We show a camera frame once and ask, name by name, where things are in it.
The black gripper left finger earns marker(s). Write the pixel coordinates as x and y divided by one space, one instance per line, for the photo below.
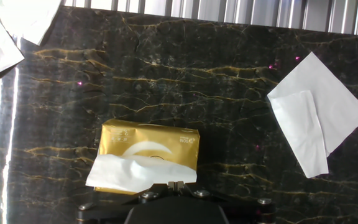
110 211

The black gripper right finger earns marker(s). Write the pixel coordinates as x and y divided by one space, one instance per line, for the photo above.
247 211

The white pulled napkin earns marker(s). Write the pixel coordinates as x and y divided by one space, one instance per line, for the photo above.
135 174

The folded white napkin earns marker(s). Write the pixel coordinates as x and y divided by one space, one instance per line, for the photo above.
322 102

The crumpled white napkin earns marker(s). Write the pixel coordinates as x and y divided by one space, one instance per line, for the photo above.
30 18

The gold tissue pack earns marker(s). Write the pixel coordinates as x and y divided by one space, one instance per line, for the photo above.
154 137

